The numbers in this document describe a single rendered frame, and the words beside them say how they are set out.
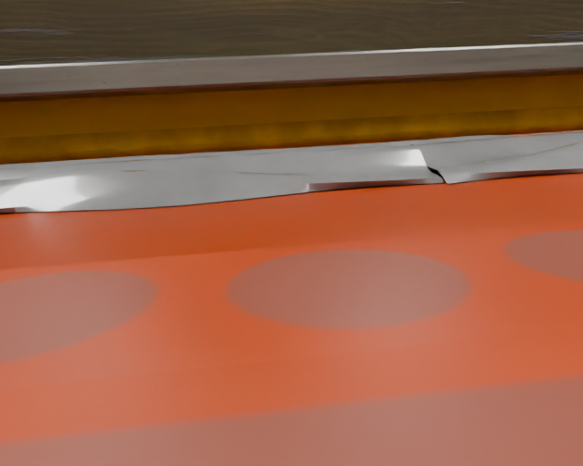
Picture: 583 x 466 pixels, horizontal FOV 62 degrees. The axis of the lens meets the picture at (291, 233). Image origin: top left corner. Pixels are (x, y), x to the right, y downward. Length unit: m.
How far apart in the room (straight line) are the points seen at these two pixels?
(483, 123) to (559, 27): 0.05
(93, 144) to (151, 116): 0.03
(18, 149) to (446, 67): 0.17
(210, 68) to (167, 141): 0.04
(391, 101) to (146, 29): 0.10
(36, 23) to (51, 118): 0.04
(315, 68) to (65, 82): 0.09
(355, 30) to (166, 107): 0.08
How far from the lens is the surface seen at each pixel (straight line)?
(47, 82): 0.20
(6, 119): 0.23
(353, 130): 0.21
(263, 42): 0.20
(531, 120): 0.25
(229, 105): 0.21
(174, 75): 0.19
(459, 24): 0.22
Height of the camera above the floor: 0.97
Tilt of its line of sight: 13 degrees down
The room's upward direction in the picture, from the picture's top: 3 degrees counter-clockwise
